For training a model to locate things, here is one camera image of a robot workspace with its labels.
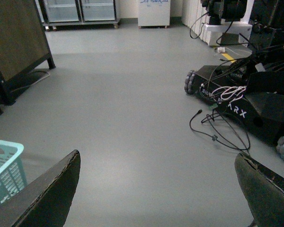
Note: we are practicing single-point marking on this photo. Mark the glass door refrigerator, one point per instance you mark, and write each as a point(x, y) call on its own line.
point(56, 13)

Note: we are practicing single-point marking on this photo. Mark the black robot on white base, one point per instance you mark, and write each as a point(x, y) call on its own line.
point(226, 17)

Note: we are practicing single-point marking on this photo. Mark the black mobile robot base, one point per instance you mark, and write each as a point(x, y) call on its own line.
point(248, 89)

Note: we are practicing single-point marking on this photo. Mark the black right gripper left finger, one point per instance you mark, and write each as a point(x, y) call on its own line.
point(46, 201)

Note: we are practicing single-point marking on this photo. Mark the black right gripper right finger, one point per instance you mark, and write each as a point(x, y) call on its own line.
point(263, 189)

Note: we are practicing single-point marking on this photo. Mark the white chest freezer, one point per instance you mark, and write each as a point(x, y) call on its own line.
point(154, 13)

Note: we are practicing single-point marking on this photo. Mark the light blue plastic basket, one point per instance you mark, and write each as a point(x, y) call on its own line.
point(12, 174)

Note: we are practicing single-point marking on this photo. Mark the dark wooden display stand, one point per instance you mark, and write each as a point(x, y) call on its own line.
point(23, 47)

